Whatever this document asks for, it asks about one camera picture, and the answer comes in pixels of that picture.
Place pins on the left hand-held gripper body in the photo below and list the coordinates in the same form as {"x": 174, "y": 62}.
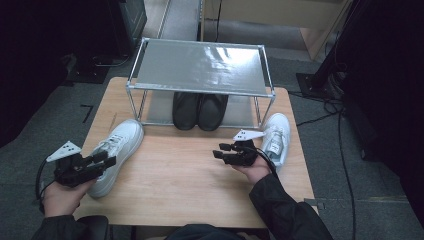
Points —
{"x": 75, "y": 171}

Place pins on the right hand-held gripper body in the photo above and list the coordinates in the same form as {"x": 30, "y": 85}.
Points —
{"x": 245, "y": 155}

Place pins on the white sneaker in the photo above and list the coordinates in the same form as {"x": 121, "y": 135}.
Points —
{"x": 123, "y": 140}
{"x": 278, "y": 130}

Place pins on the black sandal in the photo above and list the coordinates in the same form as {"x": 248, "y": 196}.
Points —
{"x": 185, "y": 111}
{"x": 213, "y": 113}

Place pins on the silver metal shoe rack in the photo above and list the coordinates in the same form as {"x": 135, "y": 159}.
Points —
{"x": 200, "y": 63}

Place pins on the person's right hand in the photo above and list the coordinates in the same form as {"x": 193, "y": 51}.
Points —
{"x": 256, "y": 171}

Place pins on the person's left hand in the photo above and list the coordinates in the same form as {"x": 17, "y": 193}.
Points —
{"x": 61, "y": 200}

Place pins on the person's dark clothing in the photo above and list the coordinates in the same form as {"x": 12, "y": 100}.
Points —
{"x": 203, "y": 232}

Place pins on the grey tape piece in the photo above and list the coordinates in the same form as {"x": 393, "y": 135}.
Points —
{"x": 315, "y": 203}

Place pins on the black metal stand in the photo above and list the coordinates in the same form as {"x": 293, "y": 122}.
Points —
{"x": 320, "y": 83}

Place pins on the dark cabinet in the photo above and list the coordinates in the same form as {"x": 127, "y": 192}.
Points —
{"x": 131, "y": 23}

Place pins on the light wooden cabinet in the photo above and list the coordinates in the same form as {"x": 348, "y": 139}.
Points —
{"x": 266, "y": 10}

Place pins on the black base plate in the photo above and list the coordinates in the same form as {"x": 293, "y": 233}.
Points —
{"x": 86, "y": 71}

